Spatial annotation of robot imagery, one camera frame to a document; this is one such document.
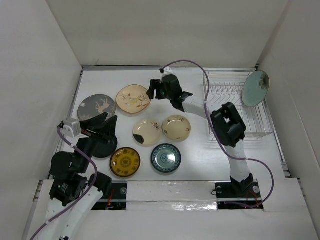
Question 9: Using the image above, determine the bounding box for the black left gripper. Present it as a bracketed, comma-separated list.
[76, 111, 117, 171]

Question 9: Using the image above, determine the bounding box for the grey plate with horse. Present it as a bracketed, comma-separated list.
[77, 94, 116, 121]

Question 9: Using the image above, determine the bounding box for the beige plate with bird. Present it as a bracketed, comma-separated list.
[116, 84, 151, 114]

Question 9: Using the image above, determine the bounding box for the yellow plate with brown rim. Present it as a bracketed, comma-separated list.
[109, 147, 141, 178]

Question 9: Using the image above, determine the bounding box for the teal plate with flower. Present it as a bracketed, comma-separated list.
[241, 71, 270, 108]

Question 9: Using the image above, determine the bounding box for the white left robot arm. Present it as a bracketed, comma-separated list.
[37, 113, 118, 240]

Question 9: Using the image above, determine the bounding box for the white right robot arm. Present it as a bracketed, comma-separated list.
[147, 74, 254, 199]

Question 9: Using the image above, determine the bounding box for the cream plate with small motifs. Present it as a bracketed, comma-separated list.
[162, 115, 192, 142]

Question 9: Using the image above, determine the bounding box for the cream plate with black blot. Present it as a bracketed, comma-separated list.
[132, 119, 162, 146]

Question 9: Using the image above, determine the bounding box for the blue and white bowl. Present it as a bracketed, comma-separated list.
[150, 143, 182, 174]

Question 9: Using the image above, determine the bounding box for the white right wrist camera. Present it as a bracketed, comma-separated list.
[159, 66, 173, 75]

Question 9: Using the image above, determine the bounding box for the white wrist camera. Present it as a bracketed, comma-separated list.
[159, 66, 173, 75]
[60, 118, 82, 138]

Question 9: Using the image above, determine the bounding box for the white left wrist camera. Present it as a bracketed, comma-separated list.
[60, 118, 82, 138]

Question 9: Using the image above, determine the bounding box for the wire dish rack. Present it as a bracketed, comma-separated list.
[203, 70, 274, 139]

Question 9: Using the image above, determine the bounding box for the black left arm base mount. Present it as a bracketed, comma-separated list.
[92, 181, 128, 211]

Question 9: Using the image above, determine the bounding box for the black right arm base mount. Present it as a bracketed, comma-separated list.
[211, 181, 263, 210]

